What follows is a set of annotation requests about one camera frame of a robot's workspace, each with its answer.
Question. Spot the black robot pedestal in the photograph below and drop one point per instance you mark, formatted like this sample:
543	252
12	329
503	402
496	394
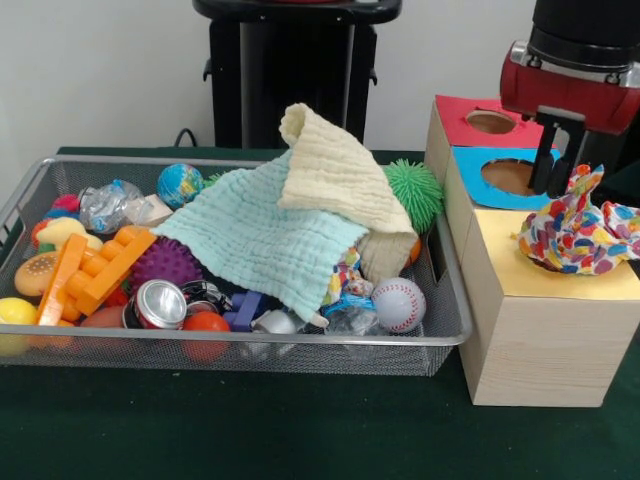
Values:
295	75

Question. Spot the wooden box with three holes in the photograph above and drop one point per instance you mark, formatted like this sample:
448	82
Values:
550	350

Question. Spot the purple spiky ball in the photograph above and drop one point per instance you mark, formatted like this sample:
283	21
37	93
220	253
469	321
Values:
167	262

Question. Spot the pale yellow waffle cloth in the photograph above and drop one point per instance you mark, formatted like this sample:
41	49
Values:
340	175

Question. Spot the crushed soda can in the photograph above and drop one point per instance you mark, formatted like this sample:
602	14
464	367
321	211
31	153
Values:
160	305

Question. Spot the red ball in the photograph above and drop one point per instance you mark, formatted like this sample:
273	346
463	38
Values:
205	322

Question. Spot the orange plastic block toy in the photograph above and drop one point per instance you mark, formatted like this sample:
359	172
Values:
100	280

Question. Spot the colourful polka dot cloth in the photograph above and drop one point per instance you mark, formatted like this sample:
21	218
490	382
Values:
575	235

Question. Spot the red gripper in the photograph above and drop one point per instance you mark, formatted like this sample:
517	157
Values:
560	92

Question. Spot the globe print ball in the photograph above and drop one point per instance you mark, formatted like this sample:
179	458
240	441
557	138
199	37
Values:
180	185

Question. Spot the green spiky rubber ball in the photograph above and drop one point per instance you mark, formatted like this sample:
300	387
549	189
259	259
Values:
415	192

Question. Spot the shallow mesh bin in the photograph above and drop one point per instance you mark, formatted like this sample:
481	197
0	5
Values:
300	357

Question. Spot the mint green waffle cloth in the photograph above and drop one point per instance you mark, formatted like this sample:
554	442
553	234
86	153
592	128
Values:
250	230

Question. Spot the dark green table cloth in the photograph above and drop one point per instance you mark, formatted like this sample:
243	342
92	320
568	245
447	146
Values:
250	430
625	187

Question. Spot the white baseball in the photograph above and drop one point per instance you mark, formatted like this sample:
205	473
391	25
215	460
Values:
400	305

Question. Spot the yellow ball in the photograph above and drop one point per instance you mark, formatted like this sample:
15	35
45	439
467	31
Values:
17	312

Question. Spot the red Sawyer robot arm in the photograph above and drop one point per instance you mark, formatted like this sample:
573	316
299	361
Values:
585	25

